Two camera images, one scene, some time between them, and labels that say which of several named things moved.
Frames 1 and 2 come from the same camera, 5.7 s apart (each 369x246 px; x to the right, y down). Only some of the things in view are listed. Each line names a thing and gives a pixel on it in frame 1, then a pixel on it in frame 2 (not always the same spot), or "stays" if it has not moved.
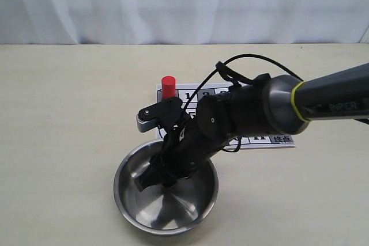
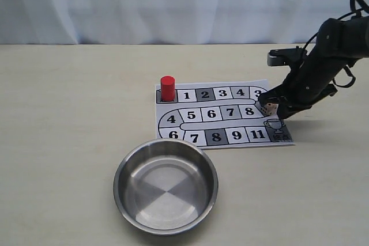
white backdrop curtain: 175,7 stays
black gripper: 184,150 to 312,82
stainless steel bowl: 158,208 stays
